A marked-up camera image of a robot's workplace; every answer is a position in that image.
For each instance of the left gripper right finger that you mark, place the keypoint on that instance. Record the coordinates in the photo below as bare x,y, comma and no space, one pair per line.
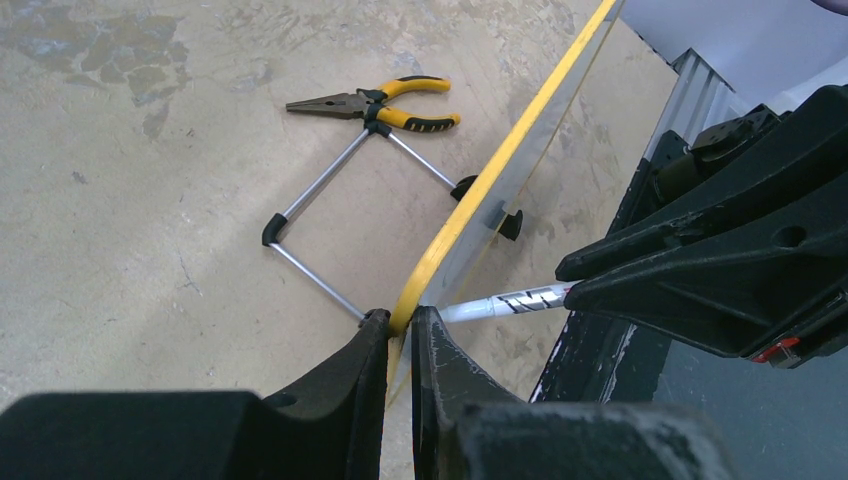
448,389

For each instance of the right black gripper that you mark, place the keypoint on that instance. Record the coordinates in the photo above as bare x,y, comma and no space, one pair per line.
772,291

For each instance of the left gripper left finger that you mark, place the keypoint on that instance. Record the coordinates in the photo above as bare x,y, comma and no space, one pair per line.
333,416

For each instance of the green whiteboard marker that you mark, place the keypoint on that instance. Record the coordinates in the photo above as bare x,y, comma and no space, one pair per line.
512,303

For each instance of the yellow framed whiteboard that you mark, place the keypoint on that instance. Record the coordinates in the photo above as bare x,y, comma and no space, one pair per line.
519,66

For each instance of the aluminium frame rail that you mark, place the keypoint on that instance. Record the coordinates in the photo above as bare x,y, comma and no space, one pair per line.
700,99

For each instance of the yellow handled pliers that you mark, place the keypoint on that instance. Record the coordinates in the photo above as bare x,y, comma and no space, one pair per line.
371,105

